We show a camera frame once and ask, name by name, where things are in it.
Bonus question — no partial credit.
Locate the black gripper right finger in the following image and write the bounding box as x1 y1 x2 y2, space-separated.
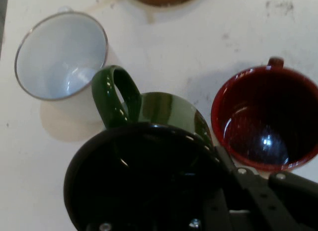
215 146 318 231

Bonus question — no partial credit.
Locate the green enamel mug white print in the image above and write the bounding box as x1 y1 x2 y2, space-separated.
63 65 240 231

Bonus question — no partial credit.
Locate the red ceramic mug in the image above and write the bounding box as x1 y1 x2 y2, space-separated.
210 56 318 173

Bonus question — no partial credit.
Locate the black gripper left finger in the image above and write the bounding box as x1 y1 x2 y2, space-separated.
84 189 236 231

